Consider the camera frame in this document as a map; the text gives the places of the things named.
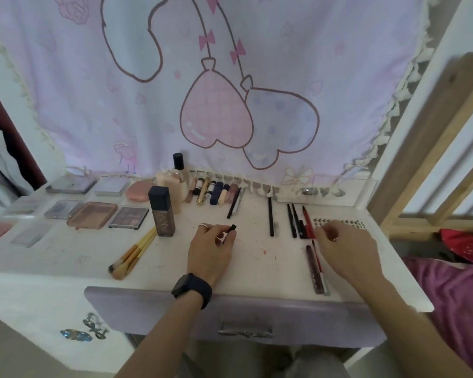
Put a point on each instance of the person's left hand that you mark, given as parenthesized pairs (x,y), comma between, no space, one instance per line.
(211,255)

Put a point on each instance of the person's right hand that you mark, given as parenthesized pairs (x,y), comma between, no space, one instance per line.
(354,255)

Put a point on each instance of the false eyelash tray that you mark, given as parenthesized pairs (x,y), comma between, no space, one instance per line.
(354,223)

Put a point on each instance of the red applicator wand silver cap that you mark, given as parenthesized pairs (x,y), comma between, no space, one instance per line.
(325,288)

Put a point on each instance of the red pencil cap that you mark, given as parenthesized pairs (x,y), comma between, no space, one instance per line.
(311,232)

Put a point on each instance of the red makeup pencil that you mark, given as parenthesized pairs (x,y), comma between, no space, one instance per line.
(306,220)

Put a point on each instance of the dark square foundation bottle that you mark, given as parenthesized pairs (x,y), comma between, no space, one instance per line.
(163,216)

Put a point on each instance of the beige tube black cap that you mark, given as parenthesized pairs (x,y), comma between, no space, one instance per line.
(223,194)

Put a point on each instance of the navy cosmetic tube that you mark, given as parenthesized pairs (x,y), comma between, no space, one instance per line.
(217,193)

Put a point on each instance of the pink concealer tube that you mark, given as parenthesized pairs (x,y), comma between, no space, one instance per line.
(190,190)

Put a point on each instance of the small clear pencil cap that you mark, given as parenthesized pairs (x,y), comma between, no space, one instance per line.
(276,229)

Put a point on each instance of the small pale tube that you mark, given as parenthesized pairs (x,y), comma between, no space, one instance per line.
(198,186)

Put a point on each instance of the long black makeup pencil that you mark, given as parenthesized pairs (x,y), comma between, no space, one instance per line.
(270,216)

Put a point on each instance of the short black makeup pencil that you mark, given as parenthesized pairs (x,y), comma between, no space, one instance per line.
(291,220)

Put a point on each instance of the peach pump bottle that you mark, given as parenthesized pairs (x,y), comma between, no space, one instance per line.
(171,179)

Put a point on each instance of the purple drawer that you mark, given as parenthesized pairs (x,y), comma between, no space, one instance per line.
(142,311)

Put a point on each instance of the pink rounded compact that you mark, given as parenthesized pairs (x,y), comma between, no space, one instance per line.
(139,191)

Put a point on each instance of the foundation bottle black cap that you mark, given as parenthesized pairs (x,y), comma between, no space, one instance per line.
(177,159)

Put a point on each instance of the small grey square palette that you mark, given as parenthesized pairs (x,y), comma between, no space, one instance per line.
(111,186)

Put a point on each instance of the silver square palette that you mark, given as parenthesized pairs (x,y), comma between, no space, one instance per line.
(63,209)

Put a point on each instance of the clear square palette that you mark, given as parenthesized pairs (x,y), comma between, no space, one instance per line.
(31,236)

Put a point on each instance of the person's left forearm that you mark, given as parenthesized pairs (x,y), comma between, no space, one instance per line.
(161,342)

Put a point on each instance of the person's right forearm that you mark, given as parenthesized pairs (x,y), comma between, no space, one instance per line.
(418,330)

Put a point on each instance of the white dressing table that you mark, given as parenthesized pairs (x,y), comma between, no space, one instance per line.
(82,255)

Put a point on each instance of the black smartwatch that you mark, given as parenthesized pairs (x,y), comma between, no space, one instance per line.
(193,289)

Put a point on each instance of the silver oval metal fitting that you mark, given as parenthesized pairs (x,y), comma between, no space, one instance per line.
(338,192)
(310,191)

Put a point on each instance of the red floral pillow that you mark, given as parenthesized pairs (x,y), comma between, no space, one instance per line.
(465,244)

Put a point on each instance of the purple bed sheet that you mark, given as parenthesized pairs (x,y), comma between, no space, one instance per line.
(457,303)

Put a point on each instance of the blue shiny cabinet sticker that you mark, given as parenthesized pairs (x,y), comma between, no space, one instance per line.
(76,335)

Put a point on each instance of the pink cartoon cloth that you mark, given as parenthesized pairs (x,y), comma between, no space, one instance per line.
(82,114)

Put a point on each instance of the white hanging garment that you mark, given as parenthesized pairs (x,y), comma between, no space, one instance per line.
(0,181)

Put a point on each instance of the dark red wooden door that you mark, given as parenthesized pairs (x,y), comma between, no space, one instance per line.
(12,153)

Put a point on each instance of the wooden bed frame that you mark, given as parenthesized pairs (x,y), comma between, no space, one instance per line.
(418,153)

